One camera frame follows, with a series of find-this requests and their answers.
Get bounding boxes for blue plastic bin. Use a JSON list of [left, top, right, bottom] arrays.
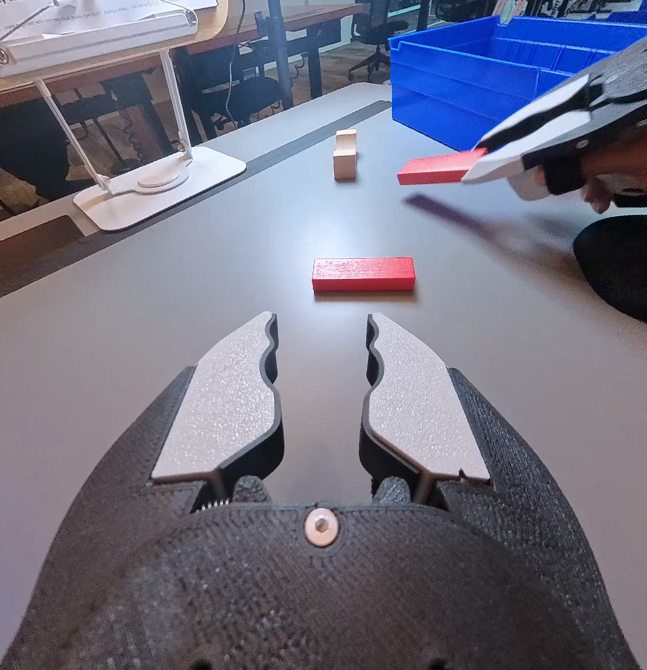
[[388, 15, 647, 152]]

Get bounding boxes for printed instruction sheet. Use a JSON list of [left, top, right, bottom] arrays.
[[0, 0, 219, 33]]

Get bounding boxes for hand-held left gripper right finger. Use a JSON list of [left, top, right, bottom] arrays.
[[359, 312, 491, 504]]

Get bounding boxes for wooden desk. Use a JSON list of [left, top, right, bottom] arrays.
[[0, 0, 371, 113]]

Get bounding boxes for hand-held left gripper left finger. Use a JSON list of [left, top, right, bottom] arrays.
[[151, 312, 285, 511]]

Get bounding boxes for red wooden plank block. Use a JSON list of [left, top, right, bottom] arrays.
[[397, 148, 489, 186], [312, 257, 416, 292]]

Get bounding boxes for white document stand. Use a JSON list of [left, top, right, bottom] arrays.
[[0, 0, 248, 232]]

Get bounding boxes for natural wood arch block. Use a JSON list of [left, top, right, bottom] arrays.
[[333, 129, 358, 182]]

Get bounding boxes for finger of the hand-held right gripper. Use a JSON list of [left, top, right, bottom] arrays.
[[461, 111, 592, 184], [472, 73, 605, 154]]

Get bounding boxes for black office chair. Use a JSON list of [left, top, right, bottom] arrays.
[[195, 10, 285, 139], [348, 0, 410, 82]]

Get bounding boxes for black mesh wrist rest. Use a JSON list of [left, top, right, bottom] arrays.
[[573, 216, 647, 325]]

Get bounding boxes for black coiled cable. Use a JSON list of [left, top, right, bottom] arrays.
[[119, 110, 149, 165]]

